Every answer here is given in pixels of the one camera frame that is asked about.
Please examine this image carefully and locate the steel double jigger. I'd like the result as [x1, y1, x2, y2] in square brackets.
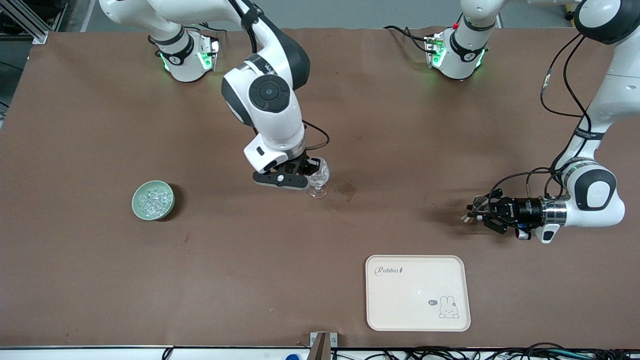
[460, 196, 493, 223]

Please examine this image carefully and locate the clear stemmed wine glass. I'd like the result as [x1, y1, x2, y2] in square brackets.
[306, 157, 331, 199]

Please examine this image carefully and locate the clear ice cubes heap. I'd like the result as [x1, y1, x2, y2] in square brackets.
[137, 184, 171, 217]

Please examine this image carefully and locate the brown table mat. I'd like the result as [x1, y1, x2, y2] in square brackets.
[0, 27, 640, 349]

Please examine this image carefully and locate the cream rabbit print tray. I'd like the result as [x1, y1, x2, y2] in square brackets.
[365, 254, 472, 332]

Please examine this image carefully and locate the pale green ceramic bowl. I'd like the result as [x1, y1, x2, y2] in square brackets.
[131, 180, 176, 221]

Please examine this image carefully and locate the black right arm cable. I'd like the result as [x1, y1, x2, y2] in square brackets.
[227, 0, 331, 151]

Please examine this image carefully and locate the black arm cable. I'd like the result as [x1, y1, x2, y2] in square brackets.
[227, 0, 331, 151]
[490, 32, 596, 201]

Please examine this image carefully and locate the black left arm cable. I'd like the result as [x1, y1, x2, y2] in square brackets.
[490, 32, 596, 201]

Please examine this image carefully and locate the tangled black cable bundle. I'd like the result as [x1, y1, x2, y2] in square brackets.
[330, 342, 640, 360]

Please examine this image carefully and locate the black right base cable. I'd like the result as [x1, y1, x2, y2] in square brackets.
[149, 20, 222, 43]

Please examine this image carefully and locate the black base cable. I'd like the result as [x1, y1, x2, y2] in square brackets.
[149, 20, 222, 43]
[383, 25, 432, 54]

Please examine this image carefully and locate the black left base cable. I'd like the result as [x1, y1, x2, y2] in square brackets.
[383, 25, 432, 54]

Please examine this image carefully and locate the grey metal camera bracket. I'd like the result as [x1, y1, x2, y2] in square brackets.
[309, 331, 339, 360]

